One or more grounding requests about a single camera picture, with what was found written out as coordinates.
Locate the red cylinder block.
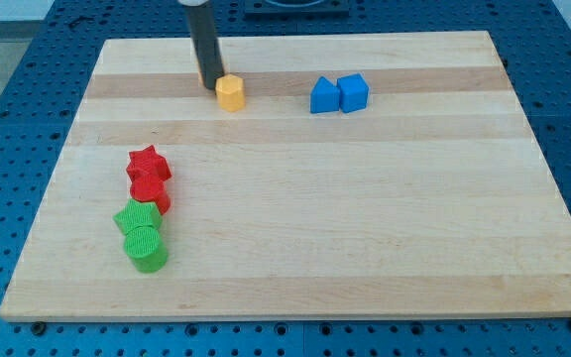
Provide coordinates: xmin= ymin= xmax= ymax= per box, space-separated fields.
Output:
xmin=130 ymin=175 xmax=171 ymax=215

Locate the green cylinder block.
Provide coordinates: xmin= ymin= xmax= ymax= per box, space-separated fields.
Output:
xmin=123 ymin=226 xmax=169 ymax=274

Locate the yellow hexagon block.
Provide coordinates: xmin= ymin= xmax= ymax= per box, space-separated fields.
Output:
xmin=215 ymin=74 xmax=246 ymax=112

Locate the blue triangle block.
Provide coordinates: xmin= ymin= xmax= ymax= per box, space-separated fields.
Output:
xmin=309 ymin=76 xmax=340 ymax=114

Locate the green star block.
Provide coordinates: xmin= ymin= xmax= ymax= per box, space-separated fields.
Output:
xmin=113 ymin=198 xmax=163 ymax=235

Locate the light wooden board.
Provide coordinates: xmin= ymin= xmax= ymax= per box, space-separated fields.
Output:
xmin=0 ymin=31 xmax=571 ymax=322

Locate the blue cube block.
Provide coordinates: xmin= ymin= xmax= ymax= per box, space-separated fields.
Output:
xmin=337 ymin=73 xmax=369 ymax=113

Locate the red star block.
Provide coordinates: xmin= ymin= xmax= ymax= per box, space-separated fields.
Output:
xmin=126 ymin=145 xmax=172 ymax=181

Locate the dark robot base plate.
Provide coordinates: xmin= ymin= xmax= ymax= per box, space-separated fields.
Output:
xmin=242 ymin=0 xmax=350 ymax=18

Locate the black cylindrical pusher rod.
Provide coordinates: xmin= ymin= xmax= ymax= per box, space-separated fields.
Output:
xmin=178 ymin=0 xmax=225 ymax=90

